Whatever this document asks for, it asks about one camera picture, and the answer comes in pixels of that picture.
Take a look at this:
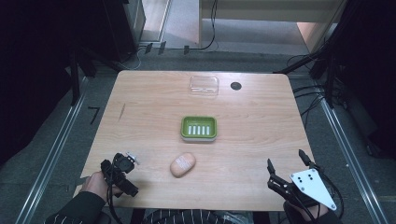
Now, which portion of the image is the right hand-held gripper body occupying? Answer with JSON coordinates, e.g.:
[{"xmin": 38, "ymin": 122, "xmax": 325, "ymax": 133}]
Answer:
[{"xmin": 266, "ymin": 168, "xmax": 338, "ymax": 211}]

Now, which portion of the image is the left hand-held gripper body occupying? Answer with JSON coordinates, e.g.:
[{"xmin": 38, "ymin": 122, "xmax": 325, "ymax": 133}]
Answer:
[{"xmin": 100, "ymin": 151, "xmax": 140, "ymax": 198}]

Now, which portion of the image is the peach soap bar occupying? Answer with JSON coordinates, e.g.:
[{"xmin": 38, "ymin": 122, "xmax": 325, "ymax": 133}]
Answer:
[{"xmin": 169, "ymin": 151, "xmax": 197, "ymax": 179}]

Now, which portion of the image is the green soap dish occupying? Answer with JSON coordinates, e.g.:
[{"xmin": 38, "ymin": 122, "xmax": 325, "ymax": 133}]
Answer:
[{"xmin": 179, "ymin": 115, "xmax": 218, "ymax": 144}]

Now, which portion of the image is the clear plastic box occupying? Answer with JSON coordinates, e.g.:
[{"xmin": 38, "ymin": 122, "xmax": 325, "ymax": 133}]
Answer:
[{"xmin": 189, "ymin": 75, "xmax": 220, "ymax": 97}]

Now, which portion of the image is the person's left hand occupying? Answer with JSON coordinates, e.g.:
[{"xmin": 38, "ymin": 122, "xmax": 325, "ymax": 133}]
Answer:
[{"xmin": 79, "ymin": 170, "xmax": 123, "ymax": 203}]

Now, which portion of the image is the person's right hand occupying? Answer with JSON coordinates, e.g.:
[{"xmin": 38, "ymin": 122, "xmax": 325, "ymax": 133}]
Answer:
[{"xmin": 282, "ymin": 200, "xmax": 332, "ymax": 224}]

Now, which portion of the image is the person's striped clothing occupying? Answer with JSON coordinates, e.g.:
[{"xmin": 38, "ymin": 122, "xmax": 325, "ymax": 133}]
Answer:
[{"xmin": 143, "ymin": 208, "xmax": 254, "ymax": 224}]

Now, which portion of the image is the black stand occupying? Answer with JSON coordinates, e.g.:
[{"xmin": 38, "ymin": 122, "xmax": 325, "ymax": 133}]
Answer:
[
  {"xmin": 273, "ymin": 18, "xmax": 347, "ymax": 108},
  {"xmin": 66, "ymin": 46, "xmax": 97, "ymax": 106}
]

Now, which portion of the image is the dark cabinet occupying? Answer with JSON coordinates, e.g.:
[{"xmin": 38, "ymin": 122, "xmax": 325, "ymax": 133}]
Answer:
[{"xmin": 78, "ymin": 0, "xmax": 148, "ymax": 63}]

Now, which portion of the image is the left hand-held gripper cable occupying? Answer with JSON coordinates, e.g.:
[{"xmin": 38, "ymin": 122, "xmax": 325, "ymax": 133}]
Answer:
[{"xmin": 105, "ymin": 161, "xmax": 125, "ymax": 224}]

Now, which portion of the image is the hand-held gripper cable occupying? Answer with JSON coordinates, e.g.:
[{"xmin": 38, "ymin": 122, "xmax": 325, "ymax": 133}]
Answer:
[
  {"xmin": 105, "ymin": 161, "xmax": 125, "ymax": 224},
  {"xmin": 316, "ymin": 169, "xmax": 346, "ymax": 219}
]

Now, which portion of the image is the right hand-held gripper cable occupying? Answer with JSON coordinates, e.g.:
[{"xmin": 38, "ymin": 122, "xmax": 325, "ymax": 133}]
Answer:
[{"xmin": 316, "ymin": 169, "xmax": 346, "ymax": 219}]

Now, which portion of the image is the metal floor rail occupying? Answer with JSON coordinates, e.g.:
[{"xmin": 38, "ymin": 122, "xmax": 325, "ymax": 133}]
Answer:
[
  {"xmin": 13, "ymin": 77, "xmax": 90, "ymax": 224},
  {"xmin": 319, "ymin": 98, "xmax": 391, "ymax": 224}
]

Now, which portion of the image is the bundle of black floor cables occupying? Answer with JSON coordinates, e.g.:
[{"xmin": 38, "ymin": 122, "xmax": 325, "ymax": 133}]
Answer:
[{"xmin": 286, "ymin": 54, "xmax": 335, "ymax": 130}]

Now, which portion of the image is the white floor cable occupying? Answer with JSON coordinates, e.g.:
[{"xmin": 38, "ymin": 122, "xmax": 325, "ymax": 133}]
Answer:
[{"xmin": 120, "ymin": 46, "xmax": 149, "ymax": 71}]

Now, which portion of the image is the black hanging cable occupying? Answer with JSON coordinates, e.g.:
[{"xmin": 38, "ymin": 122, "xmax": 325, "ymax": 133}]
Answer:
[{"xmin": 186, "ymin": 0, "xmax": 219, "ymax": 52}]

